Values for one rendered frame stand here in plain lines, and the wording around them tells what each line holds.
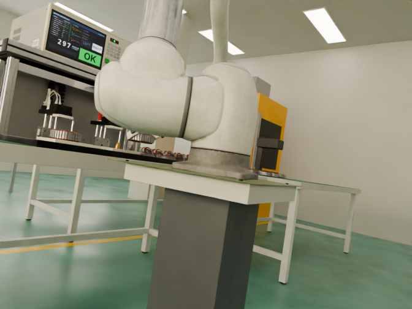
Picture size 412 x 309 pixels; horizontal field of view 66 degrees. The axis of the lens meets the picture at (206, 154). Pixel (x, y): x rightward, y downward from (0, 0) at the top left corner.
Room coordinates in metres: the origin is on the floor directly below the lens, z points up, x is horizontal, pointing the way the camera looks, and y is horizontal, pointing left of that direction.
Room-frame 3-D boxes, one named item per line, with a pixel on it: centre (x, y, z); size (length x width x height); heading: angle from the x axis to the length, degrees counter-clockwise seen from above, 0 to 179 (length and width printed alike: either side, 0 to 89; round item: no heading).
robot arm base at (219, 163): (0.82, -0.04, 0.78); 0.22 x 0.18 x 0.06; 161
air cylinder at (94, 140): (1.51, 0.51, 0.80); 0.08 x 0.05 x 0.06; 142
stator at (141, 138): (1.33, 0.28, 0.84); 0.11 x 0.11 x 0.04
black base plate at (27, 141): (1.34, 0.49, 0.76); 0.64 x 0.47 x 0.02; 142
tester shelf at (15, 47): (1.53, 0.73, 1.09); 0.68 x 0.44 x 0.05; 142
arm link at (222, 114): (0.80, -0.02, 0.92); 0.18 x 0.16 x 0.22; 99
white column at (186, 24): (5.60, 0.91, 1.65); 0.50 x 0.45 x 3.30; 52
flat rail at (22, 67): (1.39, 0.55, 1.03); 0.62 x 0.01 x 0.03; 142
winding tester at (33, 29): (1.54, 0.72, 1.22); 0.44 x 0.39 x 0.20; 142
